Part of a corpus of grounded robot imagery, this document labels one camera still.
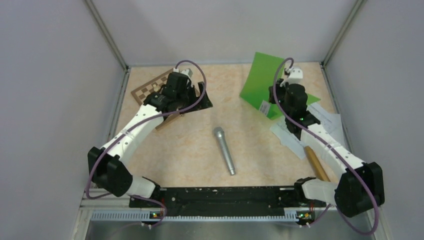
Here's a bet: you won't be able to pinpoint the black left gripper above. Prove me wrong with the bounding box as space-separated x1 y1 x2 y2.
176 81 212 114

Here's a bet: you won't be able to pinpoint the green plastic folder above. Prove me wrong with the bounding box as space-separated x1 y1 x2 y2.
239 51 322 121

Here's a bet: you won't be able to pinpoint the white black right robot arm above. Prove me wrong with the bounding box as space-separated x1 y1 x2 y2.
268 67 385 218

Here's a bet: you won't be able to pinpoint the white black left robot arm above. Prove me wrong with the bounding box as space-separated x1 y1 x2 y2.
88 68 213 207

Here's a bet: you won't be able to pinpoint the white paper files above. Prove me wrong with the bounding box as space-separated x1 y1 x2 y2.
270 102 347 160

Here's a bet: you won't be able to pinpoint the silver microphone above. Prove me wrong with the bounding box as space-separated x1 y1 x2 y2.
212 126 236 176

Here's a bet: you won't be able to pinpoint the wooden chessboard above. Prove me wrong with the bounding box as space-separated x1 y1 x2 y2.
130 68 180 131

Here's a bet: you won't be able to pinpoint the wooden rolling pin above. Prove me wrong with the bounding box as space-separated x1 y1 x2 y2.
303 146 331 182

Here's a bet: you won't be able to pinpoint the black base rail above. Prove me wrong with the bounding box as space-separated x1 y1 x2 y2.
129 186 327 221

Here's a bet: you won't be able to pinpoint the white slotted cable duct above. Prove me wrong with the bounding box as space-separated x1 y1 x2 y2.
91 210 299 222

